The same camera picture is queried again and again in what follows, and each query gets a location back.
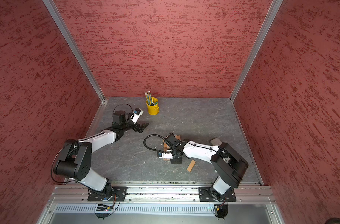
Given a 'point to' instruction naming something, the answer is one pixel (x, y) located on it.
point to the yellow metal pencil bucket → (153, 109)
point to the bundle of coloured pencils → (149, 98)
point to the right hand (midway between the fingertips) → (174, 157)
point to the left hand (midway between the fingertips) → (143, 120)
